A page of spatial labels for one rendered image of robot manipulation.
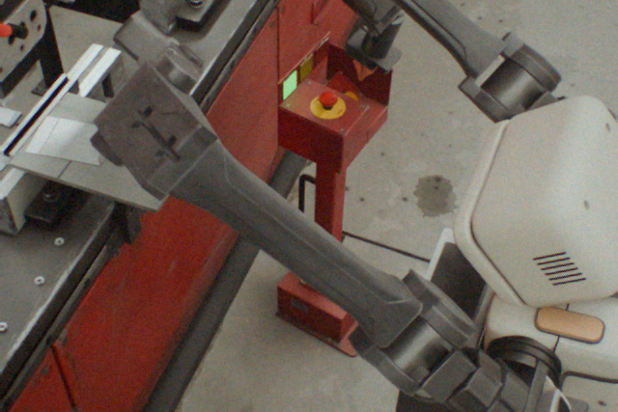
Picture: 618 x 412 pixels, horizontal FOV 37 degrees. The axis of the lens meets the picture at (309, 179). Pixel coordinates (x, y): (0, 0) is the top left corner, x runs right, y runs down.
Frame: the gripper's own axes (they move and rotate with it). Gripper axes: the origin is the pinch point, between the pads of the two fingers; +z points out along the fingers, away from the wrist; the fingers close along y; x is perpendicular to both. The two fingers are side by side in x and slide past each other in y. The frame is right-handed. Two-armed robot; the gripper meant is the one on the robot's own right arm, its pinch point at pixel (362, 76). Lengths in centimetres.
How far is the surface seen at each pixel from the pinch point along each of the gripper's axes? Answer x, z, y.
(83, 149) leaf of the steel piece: 60, -15, 23
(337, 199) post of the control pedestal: 6.7, 32.5, -8.1
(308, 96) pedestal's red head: 9.3, 3.9, 6.5
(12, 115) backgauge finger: 61, -12, 38
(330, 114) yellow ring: 11.5, 2.0, 0.1
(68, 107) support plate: 54, -13, 32
